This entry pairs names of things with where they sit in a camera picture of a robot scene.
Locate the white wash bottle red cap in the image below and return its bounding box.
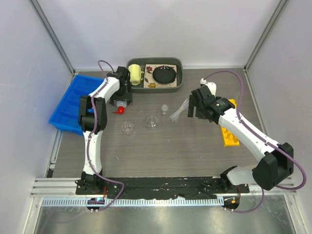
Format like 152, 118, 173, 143
113, 100, 127, 114

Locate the tiny glass beaker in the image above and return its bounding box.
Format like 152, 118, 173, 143
121, 121, 134, 135

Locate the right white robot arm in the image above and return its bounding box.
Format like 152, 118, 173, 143
188, 85, 293, 193

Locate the small glass beaker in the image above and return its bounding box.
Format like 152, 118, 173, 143
145, 115, 159, 130

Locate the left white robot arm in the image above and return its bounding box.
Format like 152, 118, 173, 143
76, 66, 133, 195

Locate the grey-green plastic tray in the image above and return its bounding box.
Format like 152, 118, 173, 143
127, 57, 183, 93

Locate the white slotted cable duct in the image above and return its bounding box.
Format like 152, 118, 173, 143
41, 196, 224, 207

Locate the black round dish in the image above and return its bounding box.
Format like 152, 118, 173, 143
153, 65, 176, 84

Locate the bundle of plastic pipettes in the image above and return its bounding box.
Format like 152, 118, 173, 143
170, 98, 189, 122

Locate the blue divided plastic bin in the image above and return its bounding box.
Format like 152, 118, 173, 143
49, 75, 103, 135

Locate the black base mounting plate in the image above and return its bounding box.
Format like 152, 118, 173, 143
75, 176, 250, 200

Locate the pale yellow mug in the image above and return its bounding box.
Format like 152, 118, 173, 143
128, 64, 143, 86

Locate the yellow test tube rack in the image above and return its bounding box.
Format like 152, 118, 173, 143
219, 98, 241, 147

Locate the small glass erlenmeyer flask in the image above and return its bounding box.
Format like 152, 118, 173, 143
161, 104, 169, 119

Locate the floral coaster card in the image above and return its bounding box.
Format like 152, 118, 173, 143
143, 64, 177, 88

